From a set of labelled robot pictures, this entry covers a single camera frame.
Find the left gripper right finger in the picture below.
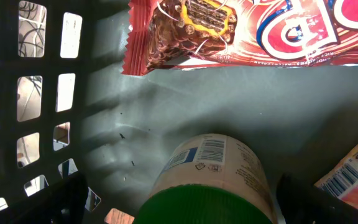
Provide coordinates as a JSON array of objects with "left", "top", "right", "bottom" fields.
[{"left": 276, "top": 174, "right": 358, "bottom": 224}]

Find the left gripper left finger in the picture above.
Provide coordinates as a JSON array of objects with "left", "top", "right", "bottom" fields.
[{"left": 0, "top": 172, "right": 88, "bottom": 223}]

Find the grey plastic basket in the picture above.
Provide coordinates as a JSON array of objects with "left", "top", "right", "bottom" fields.
[{"left": 0, "top": 1, "right": 358, "bottom": 223}]

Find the red Top chocolate bar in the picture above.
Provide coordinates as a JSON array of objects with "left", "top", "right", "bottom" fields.
[{"left": 122, "top": 0, "right": 358, "bottom": 75}]

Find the green lid jar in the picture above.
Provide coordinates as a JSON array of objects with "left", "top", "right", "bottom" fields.
[{"left": 134, "top": 134, "right": 277, "bottom": 223}]

